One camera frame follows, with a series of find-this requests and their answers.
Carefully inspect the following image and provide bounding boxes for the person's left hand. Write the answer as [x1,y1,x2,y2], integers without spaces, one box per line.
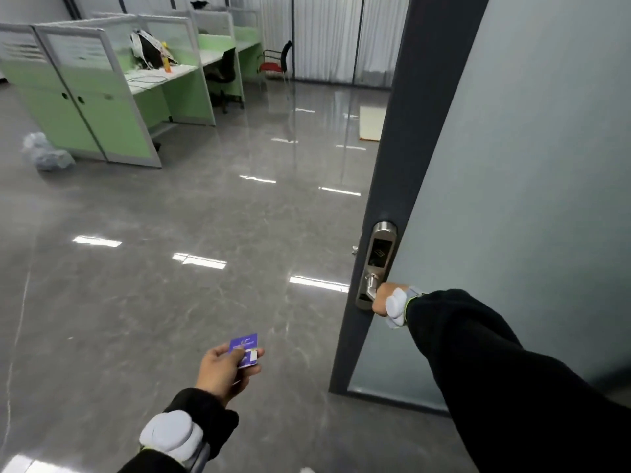
[195,343,265,407]

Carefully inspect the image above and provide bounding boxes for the person's right hand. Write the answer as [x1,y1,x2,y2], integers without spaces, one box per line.
[372,282,409,318]

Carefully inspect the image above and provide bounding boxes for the blue and white key card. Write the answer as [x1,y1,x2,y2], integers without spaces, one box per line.
[229,333,259,369]

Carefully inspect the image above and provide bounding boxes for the person's right forearm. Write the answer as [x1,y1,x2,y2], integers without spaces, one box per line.
[404,289,631,473]

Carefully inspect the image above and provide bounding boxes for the person's left forearm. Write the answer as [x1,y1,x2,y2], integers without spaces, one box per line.
[117,387,240,473]

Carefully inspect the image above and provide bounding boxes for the white right wrist tracker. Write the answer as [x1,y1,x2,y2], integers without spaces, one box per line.
[385,285,426,330]

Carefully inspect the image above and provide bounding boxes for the white wrist tracker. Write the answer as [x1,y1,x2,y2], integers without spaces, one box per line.
[139,410,211,469]
[385,285,426,330]

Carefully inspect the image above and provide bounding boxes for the silver electronic door lock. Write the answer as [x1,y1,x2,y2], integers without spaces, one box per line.
[354,220,398,311]

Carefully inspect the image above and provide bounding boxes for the white left wrist tracker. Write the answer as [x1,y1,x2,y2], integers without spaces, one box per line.
[139,410,211,469]

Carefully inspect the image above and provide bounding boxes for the beige floor mat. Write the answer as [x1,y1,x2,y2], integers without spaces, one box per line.
[358,105,388,142]

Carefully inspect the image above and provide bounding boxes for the red and black chair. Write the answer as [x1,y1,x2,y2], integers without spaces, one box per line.
[257,40,294,87]

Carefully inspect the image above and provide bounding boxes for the white vertical curtains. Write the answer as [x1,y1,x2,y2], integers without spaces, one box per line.
[69,0,411,89]

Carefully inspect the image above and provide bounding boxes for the clear plastic bag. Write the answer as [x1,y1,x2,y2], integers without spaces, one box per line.
[21,131,76,172]

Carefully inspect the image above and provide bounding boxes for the black office chair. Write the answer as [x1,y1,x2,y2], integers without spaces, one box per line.
[204,47,245,115]

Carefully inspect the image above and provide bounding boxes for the white cubicle desk top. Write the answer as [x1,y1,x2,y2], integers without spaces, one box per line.
[123,63,199,95]

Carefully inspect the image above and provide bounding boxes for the large green cubicle partition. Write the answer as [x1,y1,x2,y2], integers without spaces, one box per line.
[0,13,217,169]

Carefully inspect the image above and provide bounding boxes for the small green cubicle partition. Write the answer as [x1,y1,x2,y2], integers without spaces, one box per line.
[186,7,267,112]

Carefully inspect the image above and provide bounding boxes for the black and white bag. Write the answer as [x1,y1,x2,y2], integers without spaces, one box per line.
[130,29,178,71]

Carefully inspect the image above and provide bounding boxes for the frosted glass door dark frame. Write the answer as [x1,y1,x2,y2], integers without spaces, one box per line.
[328,0,631,417]

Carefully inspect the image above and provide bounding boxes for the black cable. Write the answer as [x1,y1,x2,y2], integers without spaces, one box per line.
[127,74,169,92]

